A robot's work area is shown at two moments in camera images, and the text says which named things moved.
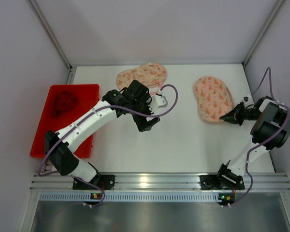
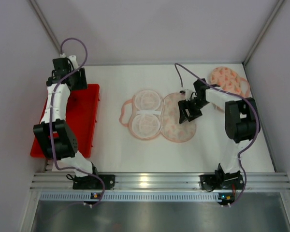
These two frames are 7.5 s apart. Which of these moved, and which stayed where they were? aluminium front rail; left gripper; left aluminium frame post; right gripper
Moved: left gripper; right gripper
Stayed: aluminium front rail; left aluminium frame post
